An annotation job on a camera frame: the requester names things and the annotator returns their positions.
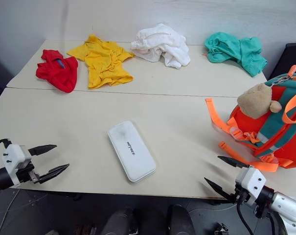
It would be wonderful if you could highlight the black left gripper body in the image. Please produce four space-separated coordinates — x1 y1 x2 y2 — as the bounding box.
15 162 41 185

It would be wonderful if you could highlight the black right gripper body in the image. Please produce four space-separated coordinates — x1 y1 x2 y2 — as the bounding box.
231 183 250 206

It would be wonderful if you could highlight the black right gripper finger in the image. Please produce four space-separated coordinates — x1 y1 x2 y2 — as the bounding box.
217 155 250 170
204 177 237 203

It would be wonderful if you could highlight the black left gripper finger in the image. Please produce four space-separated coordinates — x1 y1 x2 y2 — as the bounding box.
27 144 58 156
38 163 70 185

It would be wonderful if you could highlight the orange teal backpack with plush bear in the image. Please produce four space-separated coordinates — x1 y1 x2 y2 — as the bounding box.
205 65 296 173

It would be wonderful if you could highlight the white rectangular case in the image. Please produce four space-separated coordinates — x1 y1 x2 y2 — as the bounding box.
107 119 157 184

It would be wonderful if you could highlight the small black floor object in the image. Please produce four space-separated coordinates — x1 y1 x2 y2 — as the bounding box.
214 222 228 235

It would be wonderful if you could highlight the dark rounded shape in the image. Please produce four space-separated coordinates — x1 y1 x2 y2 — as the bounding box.
166 204 195 235
100 207 139 235

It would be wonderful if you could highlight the red crumpled shirt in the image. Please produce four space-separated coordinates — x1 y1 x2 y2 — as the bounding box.
35 49 79 94

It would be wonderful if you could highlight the yellow crumpled shirt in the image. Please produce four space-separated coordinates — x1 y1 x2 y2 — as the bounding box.
66 34 136 89

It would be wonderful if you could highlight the teal crumpled shirt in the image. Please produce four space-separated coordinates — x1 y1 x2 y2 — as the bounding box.
203 31 268 78

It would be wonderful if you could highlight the black chair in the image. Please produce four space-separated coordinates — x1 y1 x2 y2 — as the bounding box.
269 43 296 80

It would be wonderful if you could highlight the white crumpled shirt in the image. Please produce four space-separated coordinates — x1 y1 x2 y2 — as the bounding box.
130 23 191 70

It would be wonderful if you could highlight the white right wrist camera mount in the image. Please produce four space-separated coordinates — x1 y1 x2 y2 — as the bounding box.
235 165 267 207

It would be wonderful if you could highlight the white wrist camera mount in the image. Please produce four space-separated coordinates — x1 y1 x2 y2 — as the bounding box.
1 144 33 185
235 165 267 207

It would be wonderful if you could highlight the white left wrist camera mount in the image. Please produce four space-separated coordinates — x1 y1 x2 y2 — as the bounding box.
1 144 33 185

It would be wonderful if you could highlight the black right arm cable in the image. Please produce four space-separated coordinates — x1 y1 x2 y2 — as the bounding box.
236 202 255 235

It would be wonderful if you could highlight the thin white floor cable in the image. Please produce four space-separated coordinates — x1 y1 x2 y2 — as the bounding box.
0 189 20 235

